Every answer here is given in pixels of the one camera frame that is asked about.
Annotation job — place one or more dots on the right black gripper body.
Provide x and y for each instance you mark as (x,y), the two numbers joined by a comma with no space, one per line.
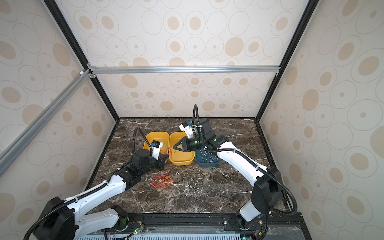
(194,143)

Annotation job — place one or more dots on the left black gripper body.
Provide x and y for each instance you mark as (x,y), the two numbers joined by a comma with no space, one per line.
(152,164)

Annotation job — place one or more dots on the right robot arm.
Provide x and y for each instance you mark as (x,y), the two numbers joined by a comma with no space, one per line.
(269,192)

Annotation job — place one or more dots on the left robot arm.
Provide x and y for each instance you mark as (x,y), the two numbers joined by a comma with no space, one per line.
(69,219)

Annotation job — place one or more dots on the middle yellow plastic tray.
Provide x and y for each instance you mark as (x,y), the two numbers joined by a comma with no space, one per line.
(179,158)

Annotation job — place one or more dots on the yellow plastic tray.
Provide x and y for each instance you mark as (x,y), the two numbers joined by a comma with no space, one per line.
(163,137)
(179,158)

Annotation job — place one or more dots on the left yellow plastic tray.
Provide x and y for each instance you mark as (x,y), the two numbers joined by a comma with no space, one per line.
(163,137)

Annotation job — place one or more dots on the teal plastic tray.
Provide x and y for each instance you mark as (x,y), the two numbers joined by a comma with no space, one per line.
(205,159)

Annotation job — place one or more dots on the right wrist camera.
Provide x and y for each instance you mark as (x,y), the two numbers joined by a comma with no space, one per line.
(189,129)

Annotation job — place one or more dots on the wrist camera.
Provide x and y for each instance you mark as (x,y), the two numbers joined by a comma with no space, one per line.
(155,149)
(189,129)

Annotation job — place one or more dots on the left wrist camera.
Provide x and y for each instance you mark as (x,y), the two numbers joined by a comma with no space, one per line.
(155,149)

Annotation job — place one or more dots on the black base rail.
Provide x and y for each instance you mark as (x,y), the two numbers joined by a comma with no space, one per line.
(204,227)

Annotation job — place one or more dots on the back aluminium rail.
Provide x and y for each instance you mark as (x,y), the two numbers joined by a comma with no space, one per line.
(185,69)

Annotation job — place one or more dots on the aluminium rail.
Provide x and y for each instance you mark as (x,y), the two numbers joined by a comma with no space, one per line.
(185,69)
(25,138)

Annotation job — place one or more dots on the left aluminium rail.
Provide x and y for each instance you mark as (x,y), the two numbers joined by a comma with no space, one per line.
(25,138)

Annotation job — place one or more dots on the right black corner post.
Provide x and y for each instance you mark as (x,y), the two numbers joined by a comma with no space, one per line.
(302,25)

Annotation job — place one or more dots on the black corner post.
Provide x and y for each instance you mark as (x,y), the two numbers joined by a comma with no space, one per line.
(302,25)
(74,44)

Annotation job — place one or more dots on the left black corner post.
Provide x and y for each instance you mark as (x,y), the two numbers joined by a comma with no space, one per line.
(74,44)

